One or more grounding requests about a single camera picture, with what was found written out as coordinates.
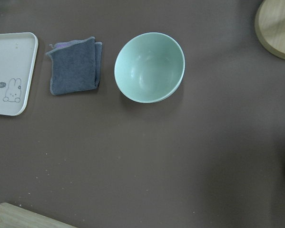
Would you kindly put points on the wooden mug tree stand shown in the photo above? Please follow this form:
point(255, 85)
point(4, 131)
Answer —
point(270, 26)

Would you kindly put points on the wooden cutting board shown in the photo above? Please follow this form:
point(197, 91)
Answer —
point(15, 217)

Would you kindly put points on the cream rabbit tray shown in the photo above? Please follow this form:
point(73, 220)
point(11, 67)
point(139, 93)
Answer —
point(17, 60)

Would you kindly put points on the green bowl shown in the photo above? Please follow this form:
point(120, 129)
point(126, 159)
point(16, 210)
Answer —
point(150, 67)

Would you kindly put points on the folded grey cloth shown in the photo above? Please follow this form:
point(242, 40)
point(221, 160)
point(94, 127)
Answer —
point(76, 66)

